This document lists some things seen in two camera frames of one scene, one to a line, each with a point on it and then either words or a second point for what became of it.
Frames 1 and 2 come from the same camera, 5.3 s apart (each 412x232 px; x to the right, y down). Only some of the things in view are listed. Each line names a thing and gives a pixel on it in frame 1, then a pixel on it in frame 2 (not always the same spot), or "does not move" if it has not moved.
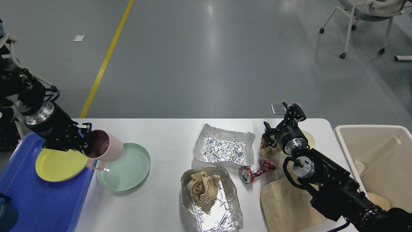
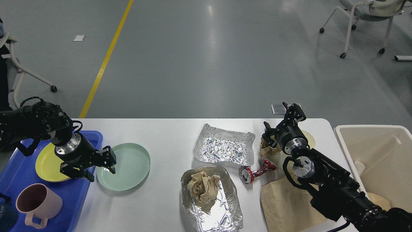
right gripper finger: [266, 137] does not move
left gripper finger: [65, 142] to [76, 172]
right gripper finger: [294, 114] does not move
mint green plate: [127, 172] does not move
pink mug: [103, 147] to [37, 200]
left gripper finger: [85, 128] to [105, 157]
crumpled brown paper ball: [265, 150] does not move
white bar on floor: [404, 57] does not move
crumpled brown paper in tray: [203, 187] does not move
